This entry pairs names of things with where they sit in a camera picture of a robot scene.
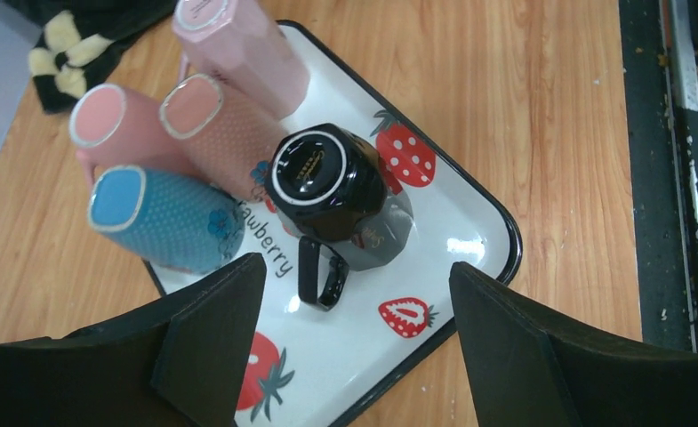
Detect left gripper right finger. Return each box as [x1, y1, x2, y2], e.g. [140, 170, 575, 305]
[449, 262, 698, 426]

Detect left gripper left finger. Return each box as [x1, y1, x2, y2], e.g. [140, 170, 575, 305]
[0, 253, 267, 426]

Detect black glossy mug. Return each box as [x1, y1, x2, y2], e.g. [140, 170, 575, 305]
[264, 123, 414, 311]

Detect blue dotted mug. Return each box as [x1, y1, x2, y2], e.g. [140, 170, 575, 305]
[87, 165, 245, 275]

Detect dusty pink faceted mug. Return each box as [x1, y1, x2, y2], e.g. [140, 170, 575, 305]
[158, 74, 287, 202]

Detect pink tall mug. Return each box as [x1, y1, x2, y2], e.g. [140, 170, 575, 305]
[68, 84, 203, 187]

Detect light pink faceted mug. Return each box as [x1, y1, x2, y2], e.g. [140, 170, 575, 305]
[172, 0, 310, 120]

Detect strawberry print white tray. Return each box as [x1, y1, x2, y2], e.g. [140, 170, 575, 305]
[142, 19, 524, 427]

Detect black floral plush blanket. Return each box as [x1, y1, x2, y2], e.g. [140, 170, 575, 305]
[5, 0, 176, 114]

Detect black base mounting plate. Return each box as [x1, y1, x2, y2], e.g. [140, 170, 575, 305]
[619, 1, 698, 352]

